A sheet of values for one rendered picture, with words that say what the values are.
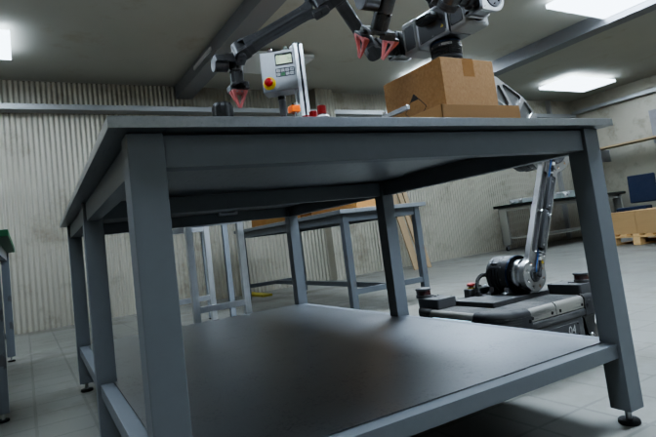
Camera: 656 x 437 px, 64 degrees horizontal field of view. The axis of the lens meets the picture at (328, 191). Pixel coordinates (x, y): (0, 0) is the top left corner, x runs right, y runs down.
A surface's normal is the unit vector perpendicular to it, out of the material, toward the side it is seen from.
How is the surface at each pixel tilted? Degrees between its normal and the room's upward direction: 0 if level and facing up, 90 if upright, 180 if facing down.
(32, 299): 90
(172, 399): 90
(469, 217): 90
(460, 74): 90
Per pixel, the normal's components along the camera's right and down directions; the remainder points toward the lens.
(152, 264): 0.48, -0.14
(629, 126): -0.86, 0.06
